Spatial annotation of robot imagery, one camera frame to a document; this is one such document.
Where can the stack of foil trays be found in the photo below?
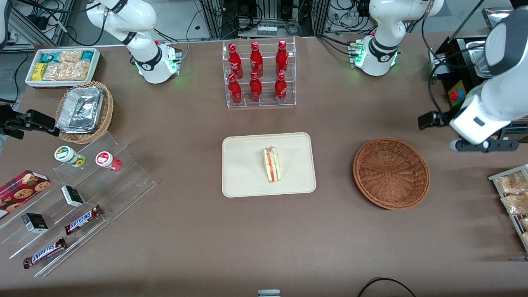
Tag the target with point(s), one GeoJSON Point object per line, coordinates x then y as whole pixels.
{"type": "Point", "coordinates": [80, 109]}

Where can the small grey device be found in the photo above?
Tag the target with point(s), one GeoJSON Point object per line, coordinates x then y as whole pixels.
{"type": "Point", "coordinates": [269, 293]}

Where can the red plaid cookie box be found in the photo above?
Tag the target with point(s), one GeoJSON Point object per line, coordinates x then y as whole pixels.
{"type": "Point", "coordinates": [20, 192]}

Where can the triangle sandwich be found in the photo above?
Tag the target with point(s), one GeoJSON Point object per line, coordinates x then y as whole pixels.
{"type": "Point", "coordinates": [272, 165]}

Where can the clear acrylic bottle rack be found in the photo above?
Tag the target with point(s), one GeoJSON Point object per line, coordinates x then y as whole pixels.
{"type": "Point", "coordinates": [266, 101]}

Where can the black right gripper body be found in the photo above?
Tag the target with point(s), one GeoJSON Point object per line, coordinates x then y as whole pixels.
{"type": "Point", "coordinates": [29, 121]}

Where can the clear acrylic stepped display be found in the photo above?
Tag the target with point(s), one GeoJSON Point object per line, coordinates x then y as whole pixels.
{"type": "Point", "coordinates": [123, 181]}

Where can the Snickers chocolate bar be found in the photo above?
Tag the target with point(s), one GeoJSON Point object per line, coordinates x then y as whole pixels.
{"type": "Point", "coordinates": [82, 220]}
{"type": "Point", "coordinates": [44, 253]}

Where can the red label white cup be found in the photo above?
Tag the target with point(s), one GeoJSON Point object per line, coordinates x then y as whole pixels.
{"type": "Point", "coordinates": [105, 159]}

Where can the round brown wicker basket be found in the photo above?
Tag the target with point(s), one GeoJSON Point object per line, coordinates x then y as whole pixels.
{"type": "Point", "coordinates": [390, 173]}

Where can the yellow snack packet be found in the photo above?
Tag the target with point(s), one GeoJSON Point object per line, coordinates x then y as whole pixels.
{"type": "Point", "coordinates": [39, 71]}

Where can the white power strip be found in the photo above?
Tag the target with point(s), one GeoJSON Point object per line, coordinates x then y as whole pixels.
{"type": "Point", "coordinates": [267, 30]}

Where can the shiny metal pan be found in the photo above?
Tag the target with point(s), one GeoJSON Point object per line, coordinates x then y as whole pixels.
{"type": "Point", "coordinates": [489, 16]}

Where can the green label white cup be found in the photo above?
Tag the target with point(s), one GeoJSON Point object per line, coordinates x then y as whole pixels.
{"type": "Point", "coordinates": [66, 154]}

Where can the cream plastic tray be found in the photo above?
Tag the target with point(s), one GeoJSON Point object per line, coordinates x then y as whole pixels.
{"type": "Point", "coordinates": [243, 169]}

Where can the red cola bottle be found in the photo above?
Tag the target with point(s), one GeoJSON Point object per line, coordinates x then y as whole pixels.
{"type": "Point", "coordinates": [235, 62]}
{"type": "Point", "coordinates": [280, 90]}
{"type": "Point", "coordinates": [235, 91]}
{"type": "Point", "coordinates": [256, 61]}
{"type": "Point", "coordinates": [255, 90]}
{"type": "Point", "coordinates": [281, 60]}

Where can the small black box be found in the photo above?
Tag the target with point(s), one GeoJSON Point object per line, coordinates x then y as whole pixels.
{"type": "Point", "coordinates": [35, 222]}
{"type": "Point", "coordinates": [72, 196]}

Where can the oval wicker basket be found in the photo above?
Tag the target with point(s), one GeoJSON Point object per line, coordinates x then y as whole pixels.
{"type": "Point", "coordinates": [108, 111]}

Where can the black machine housing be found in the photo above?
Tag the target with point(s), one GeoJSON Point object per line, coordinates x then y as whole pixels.
{"type": "Point", "coordinates": [458, 62]}

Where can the clear bag of biscuits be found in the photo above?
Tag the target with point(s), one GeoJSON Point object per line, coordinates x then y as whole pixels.
{"type": "Point", "coordinates": [515, 203]}
{"type": "Point", "coordinates": [513, 182]}

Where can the red emergency stop button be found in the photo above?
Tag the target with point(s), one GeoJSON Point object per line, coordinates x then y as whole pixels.
{"type": "Point", "coordinates": [455, 95]}

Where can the tray of packaged crackers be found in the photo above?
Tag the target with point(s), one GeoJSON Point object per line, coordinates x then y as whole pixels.
{"type": "Point", "coordinates": [495, 178]}

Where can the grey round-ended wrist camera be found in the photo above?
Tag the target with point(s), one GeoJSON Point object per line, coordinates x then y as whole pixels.
{"type": "Point", "coordinates": [486, 145]}

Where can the clear bag of crackers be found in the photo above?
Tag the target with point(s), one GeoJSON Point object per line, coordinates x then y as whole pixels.
{"type": "Point", "coordinates": [68, 71]}
{"type": "Point", "coordinates": [70, 56]}

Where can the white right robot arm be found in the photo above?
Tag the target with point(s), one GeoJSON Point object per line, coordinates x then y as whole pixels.
{"type": "Point", "coordinates": [142, 49]}

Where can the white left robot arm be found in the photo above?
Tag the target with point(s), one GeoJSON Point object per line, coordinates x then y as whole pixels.
{"type": "Point", "coordinates": [495, 99]}

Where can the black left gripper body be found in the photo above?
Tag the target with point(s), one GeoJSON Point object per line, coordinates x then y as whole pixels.
{"type": "Point", "coordinates": [431, 120]}

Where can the teal snack packet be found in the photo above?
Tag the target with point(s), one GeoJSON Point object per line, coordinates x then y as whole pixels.
{"type": "Point", "coordinates": [48, 57]}
{"type": "Point", "coordinates": [87, 55]}

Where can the white rectangular snack bin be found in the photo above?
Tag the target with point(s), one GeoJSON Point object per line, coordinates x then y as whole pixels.
{"type": "Point", "coordinates": [29, 78]}

